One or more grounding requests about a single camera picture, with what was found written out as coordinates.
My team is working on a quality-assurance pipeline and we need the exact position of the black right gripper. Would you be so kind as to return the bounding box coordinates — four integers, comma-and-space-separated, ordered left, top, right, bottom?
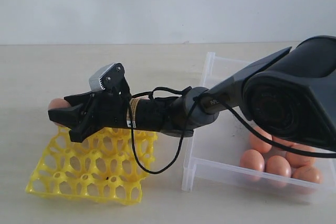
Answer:
48, 92, 131, 143

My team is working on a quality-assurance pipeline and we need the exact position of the brown egg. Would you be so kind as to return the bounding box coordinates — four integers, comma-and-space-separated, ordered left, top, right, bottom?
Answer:
265, 155, 291, 177
292, 166, 323, 184
48, 98, 71, 111
285, 144, 316, 169
239, 149, 265, 172
249, 126, 272, 153

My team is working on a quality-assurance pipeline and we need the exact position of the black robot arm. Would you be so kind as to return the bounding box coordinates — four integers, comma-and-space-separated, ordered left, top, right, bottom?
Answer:
48, 36, 335, 158

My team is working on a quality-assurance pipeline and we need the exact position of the yellow plastic egg tray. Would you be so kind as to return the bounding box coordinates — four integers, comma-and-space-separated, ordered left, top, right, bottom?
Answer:
26, 127, 158, 205

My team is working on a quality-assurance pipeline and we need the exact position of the clear plastic bin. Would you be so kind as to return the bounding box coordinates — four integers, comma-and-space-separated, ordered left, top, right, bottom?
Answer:
181, 52, 336, 201

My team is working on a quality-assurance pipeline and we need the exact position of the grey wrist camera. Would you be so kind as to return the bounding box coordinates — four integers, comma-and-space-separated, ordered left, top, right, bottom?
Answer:
89, 62, 130, 95

